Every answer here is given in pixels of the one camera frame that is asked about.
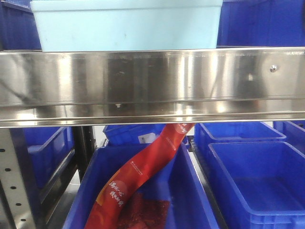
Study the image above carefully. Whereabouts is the perforated steel upright post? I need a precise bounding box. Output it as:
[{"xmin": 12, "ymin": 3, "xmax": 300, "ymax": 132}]
[{"xmin": 0, "ymin": 128, "xmax": 36, "ymax": 229}]

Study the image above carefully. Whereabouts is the light cyan plastic bin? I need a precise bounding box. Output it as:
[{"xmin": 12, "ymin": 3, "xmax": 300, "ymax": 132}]
[{"xmin": 30, "ymin": 0, "xmax": 223, "ymax": 52}]

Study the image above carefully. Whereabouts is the blue bin lower left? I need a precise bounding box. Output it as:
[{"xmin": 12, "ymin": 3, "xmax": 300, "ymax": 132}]
[{"xmin": 23, "ymin": 127, "xmax": 74, "ymax": 188}]

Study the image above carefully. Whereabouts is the blue bin behind middle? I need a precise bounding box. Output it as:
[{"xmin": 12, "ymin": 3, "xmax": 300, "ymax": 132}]
[{"xmin": 102, "ymin": 124, "xmax": 190, "ymax": 149}]

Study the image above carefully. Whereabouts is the stainless steel right shelf rack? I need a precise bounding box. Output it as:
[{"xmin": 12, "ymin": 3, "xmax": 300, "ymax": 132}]
[{"xmin": 0, "ymin": 47, "xmax": 305, "ymax": 128}]

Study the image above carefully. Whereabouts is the red printed banner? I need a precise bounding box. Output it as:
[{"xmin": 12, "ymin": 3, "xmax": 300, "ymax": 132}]
[{"xmin": 84, "ymin": 123, "xmax": 194, "ymax": 229}]

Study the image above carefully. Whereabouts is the blue bin lower right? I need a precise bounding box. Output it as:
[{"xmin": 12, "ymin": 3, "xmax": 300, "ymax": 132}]
[{"xmin": 208, "ymin": 142, "xmax": 305, "ymax": 229}]

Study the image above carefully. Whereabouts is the blue bin top row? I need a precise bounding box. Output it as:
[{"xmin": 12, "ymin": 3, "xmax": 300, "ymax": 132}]
[{"xmin": 0, "ymin": 0, "xmax": 41, "ymax": 51}]

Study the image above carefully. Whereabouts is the blue bin lower middle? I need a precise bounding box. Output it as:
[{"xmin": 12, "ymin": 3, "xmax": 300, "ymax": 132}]
[{"xmin": 63, "ymin": 144, "xmax": 219, "ymax": 229}]

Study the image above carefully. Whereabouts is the blue bin upper right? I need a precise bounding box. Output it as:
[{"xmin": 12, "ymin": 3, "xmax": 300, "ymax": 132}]
[{"xmin": 217, "ymin": 0, "xmax": 305, "ymax": 47}]

